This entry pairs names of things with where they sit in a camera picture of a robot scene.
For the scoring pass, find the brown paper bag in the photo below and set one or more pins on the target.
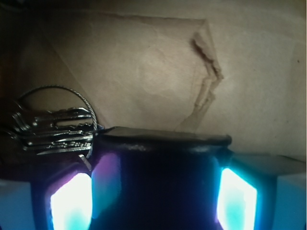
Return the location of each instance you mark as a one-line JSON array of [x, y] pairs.
[[235, 67]]

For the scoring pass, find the silver key bunch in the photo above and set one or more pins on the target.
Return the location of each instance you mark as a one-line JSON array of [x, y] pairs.
[[35, 136]]

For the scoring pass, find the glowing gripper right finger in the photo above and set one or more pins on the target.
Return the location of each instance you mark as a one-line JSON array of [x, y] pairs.
[[263, 192]]

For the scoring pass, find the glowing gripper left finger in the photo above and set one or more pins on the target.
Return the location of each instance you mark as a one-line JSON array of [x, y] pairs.
[[48, 196]]

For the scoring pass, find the black box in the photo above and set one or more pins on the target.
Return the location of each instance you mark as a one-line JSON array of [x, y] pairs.
[[156, 180]]

